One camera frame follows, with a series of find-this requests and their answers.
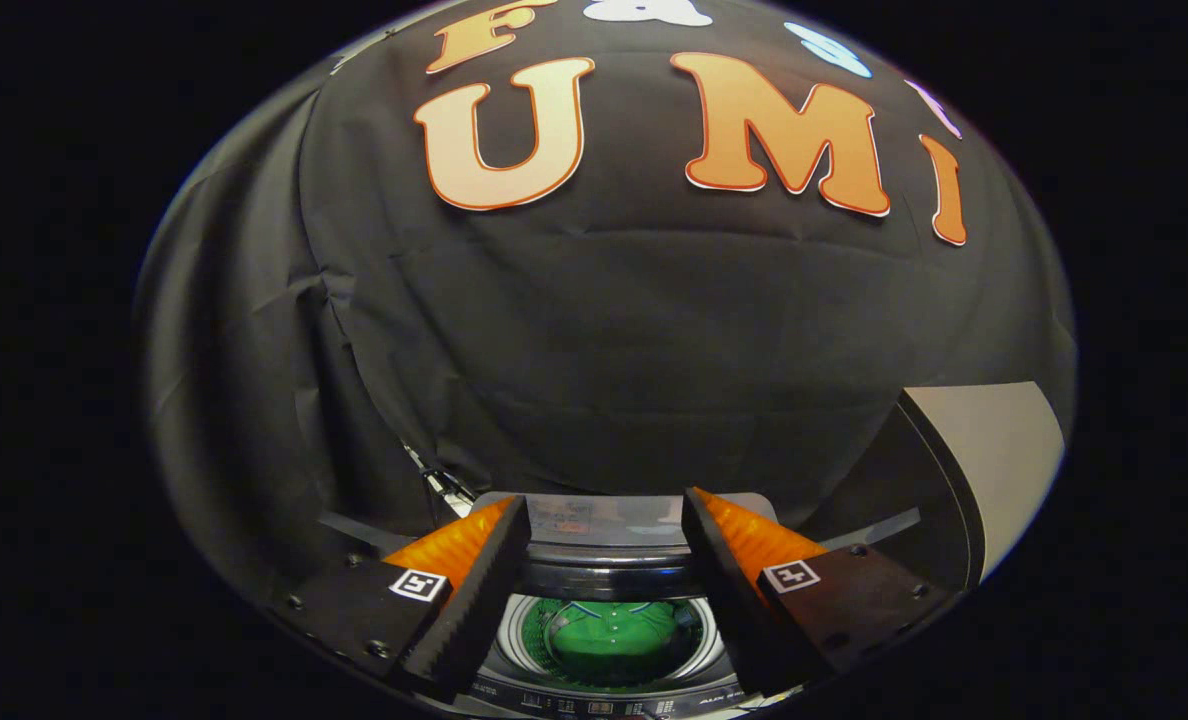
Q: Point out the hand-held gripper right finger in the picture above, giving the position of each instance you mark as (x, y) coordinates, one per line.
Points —
(729, 600)

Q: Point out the green polo shirt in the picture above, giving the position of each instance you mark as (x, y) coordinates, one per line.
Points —
(614, 640)

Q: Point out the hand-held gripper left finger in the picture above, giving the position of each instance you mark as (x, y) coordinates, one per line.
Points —
(474, 620)

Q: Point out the black backdrop cloth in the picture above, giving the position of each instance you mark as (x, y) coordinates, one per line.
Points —
(604, 350)

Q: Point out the grey washing machine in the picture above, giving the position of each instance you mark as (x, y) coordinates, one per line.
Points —
(614, 702)

